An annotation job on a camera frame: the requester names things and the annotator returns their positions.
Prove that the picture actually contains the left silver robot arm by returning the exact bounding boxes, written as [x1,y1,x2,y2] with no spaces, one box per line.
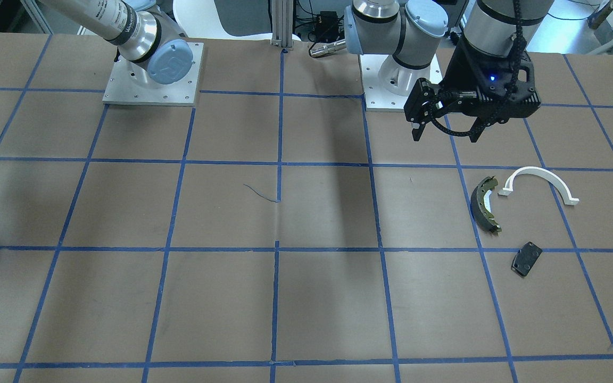
[344,1,552,142]

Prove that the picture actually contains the aluminium frame post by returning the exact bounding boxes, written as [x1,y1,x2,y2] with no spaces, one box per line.
[269,0,294,50]

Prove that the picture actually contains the green brake shoe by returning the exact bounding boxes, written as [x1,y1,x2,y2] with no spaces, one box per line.
[470,176,502,235]

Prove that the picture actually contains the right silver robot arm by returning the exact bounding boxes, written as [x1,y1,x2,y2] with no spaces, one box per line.
[46,1,508,141]

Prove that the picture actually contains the white curved plastic arc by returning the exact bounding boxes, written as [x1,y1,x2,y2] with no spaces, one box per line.
[497,166,581,206]

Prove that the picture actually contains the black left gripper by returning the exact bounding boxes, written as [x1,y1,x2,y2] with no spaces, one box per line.
[404,37,542,143]

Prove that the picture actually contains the black brake pad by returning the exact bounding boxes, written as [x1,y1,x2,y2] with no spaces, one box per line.
[511,242,543,277]

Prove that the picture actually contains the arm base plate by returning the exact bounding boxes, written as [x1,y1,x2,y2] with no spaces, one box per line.
[359,53,444,113]
[103,39,204,107]

